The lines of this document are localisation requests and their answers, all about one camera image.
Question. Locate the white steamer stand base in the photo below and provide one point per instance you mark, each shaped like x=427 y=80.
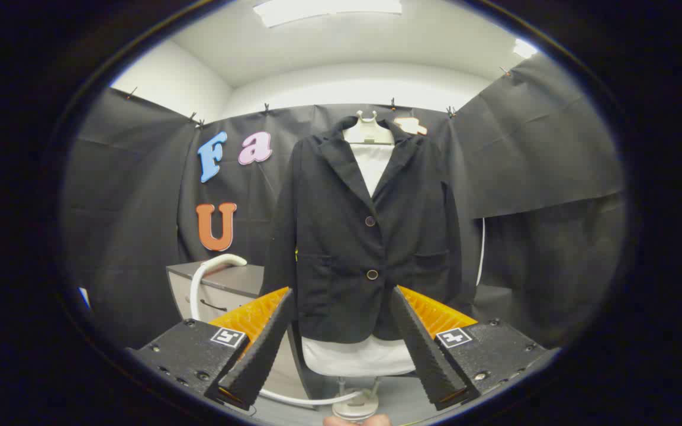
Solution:
x=356 y=407

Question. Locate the white and blue sheet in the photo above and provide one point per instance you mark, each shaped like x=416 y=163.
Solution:
x=84 y=297

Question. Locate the row of black cloth clips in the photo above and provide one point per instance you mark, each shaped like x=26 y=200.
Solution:
x=450 y=111

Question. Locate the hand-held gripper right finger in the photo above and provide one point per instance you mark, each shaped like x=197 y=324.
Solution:
x=427 y=355

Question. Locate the white garment steamer head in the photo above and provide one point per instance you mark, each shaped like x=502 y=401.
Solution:
x=222 y=260

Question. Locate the white fabric board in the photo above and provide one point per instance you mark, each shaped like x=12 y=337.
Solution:
x=370 y=165

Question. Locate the grey cabinet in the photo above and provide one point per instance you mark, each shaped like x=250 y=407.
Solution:
x=228 y=278

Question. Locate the small ceiling light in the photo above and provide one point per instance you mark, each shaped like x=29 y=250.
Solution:
x=524 y=48

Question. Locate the black blazer jacket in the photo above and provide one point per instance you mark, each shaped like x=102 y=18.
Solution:
x=341 y=248

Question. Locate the black backdrop cloth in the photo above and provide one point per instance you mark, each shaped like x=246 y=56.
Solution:
x=542 y=177

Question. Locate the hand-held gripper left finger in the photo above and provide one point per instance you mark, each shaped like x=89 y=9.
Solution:
x=261 y=355

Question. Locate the white plastic hanger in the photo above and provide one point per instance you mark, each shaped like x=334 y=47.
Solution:
x=367 y=131

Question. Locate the long ceiling light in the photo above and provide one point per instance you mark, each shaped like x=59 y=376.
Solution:
x=326 y=9

